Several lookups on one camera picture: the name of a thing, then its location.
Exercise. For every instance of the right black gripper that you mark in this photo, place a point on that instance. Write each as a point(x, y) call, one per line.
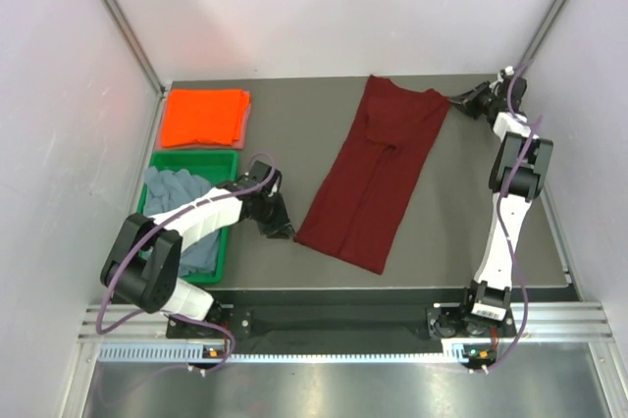
point(467, 99)

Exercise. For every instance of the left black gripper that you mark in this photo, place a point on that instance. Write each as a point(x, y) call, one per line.
point(281, 227)

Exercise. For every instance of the dark red t-shirt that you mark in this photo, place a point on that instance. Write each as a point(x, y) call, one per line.
point(361, 202)

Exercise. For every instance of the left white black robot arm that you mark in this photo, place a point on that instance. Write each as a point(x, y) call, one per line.
point(142, 267)

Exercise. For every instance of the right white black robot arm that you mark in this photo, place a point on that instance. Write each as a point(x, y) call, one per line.
point(516, 180)

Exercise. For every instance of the crumpled grey-blue t-shirt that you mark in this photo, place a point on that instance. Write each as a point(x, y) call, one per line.
point(166, 190)

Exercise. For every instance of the folded orange t-shirt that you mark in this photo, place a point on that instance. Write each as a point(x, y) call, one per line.
point(203, 119)

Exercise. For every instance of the aluminium front rail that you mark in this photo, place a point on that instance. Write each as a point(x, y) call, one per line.
point(537, 322)

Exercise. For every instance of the left aluminium corner post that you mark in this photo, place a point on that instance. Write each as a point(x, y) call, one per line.
point(128, 35)

